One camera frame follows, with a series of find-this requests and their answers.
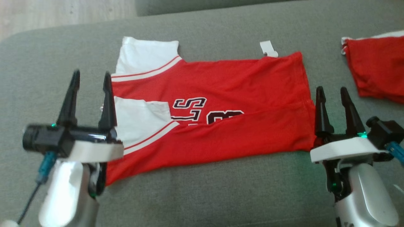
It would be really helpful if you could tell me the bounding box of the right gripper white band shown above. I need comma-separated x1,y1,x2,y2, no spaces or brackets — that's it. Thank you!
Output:
310,86,390,199

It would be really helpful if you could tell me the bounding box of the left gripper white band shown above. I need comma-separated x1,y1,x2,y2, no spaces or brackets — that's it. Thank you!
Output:
56,70,124,163

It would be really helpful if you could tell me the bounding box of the red shorts white trim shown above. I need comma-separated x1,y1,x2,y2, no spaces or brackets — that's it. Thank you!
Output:
341,30,404,104

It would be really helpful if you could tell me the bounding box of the red white basketball jersey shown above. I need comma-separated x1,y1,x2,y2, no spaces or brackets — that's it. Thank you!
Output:
101,36,317,186

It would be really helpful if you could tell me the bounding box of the large grey sofa chaise cushion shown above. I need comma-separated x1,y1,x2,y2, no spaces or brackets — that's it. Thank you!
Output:
0,0,404,227

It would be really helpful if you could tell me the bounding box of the grey sofa seat cushion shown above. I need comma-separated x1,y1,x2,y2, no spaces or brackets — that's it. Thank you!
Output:
135,0,284,17

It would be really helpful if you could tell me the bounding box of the right camera cable teal plug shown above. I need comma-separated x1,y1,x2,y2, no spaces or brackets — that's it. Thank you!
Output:
387,142,404,167

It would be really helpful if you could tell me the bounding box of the camera cable teal plug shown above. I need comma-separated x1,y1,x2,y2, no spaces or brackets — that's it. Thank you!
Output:
17,151,59,225
387,142,404,167

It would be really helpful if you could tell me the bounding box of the left camera cable teal plug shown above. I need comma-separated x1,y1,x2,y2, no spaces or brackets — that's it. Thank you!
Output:
17,151,59,225

